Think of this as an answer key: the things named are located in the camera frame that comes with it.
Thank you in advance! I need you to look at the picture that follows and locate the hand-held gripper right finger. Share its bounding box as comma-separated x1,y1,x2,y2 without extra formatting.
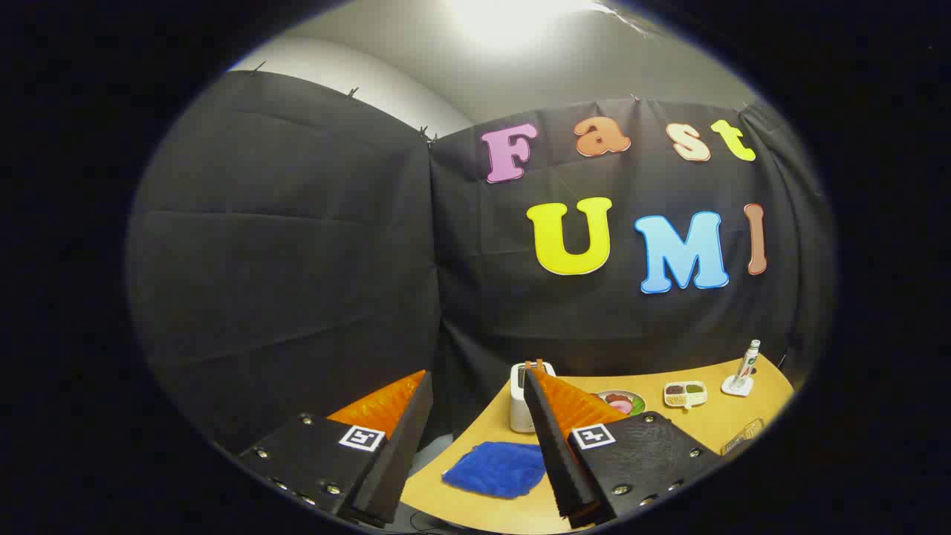
523,362,725,530

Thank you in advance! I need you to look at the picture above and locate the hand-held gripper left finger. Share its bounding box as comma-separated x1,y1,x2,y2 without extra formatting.
238,369,434,530

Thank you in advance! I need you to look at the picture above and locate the white toaster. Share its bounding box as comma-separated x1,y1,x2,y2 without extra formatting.
510,362,556,434

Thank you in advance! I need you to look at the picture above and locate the blue towel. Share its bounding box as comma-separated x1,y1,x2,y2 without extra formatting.
442,441,549,499

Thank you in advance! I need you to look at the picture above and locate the white oval food plate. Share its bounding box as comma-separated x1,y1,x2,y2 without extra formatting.
594,389,646,417

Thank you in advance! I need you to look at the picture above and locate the white divided condiment tray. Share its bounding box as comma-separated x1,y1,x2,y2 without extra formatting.
663,381,708,409

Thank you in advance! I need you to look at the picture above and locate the white bottle green label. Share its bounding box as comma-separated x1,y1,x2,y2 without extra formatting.
734,340,762,390

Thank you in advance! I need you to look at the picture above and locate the metal wire cutlery rack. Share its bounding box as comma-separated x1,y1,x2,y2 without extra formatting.
721,418,766,455

